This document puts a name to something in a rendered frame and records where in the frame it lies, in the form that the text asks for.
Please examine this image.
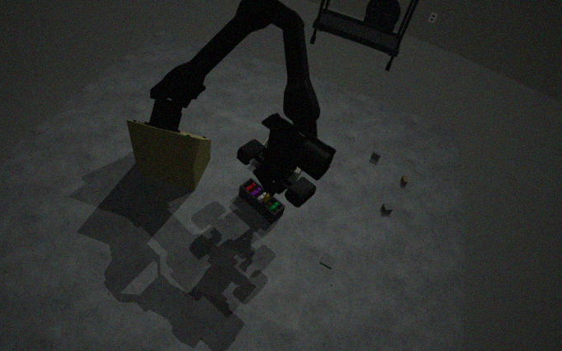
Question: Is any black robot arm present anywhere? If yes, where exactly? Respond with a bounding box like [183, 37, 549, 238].
[145, 0, 336, 180]

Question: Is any yellow fuse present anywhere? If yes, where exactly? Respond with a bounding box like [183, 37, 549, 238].
[264, 193, 274, 204]

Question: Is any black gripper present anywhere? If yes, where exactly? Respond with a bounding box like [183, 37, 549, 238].
[237, 139, 316, 207]

